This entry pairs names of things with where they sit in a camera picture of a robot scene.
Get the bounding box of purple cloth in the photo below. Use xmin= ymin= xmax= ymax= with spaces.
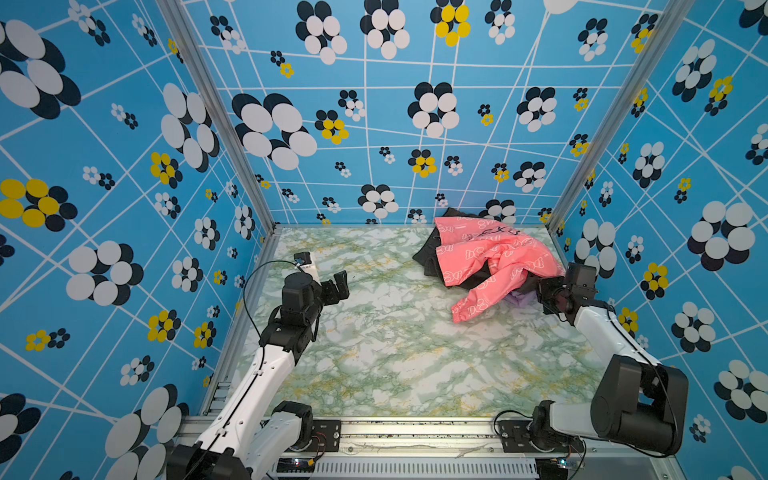
xmin=504 ymin=290 xmax=538 ymax=308

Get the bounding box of pink printed cloth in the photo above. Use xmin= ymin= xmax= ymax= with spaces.
xmin=435 ymin=217 xmax=565 ymax=323

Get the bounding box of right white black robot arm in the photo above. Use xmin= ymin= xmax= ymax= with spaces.
xmin=529 ymin=263 xmax=689 ymax=458

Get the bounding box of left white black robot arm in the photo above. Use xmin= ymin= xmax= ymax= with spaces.
xmin=166 ymin=265 xmax=350 ymax=479

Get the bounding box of dark grey cloth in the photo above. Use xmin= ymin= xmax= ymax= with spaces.
xmin=412 ymin=207 xmax=475 ymax=283

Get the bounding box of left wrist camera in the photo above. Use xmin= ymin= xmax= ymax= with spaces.
xmin=293 ymin=251 xmax=314 ymax=268

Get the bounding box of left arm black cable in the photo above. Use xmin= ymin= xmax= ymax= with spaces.
xmin=242 ymin=259 xmax=301 ymax=343

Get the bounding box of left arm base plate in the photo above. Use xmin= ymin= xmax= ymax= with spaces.
xmin=289 ymin=419 xmax=342 ymax=453

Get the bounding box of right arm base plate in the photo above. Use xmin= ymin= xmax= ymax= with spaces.
xmin=495 ymin=419 xmax=584 ymax=455

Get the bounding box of aluminium front rail frame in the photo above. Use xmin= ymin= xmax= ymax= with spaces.
xmin=268 ymin=417 xmax=684 ymax=479

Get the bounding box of right corner aluminium post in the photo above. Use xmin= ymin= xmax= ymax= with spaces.
xmin=547 ymin=0 xmax=695 ymax=236

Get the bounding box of corner aluminium post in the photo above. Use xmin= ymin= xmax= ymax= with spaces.
xmin=157 ymin=0 xmax=275 ymax=239
xmin=547 ymin=0 xmax=695 ymax=236

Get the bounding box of left corner aluminium post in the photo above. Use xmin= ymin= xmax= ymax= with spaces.
xmin=157 ymin=0 xmax=275 ymax=239

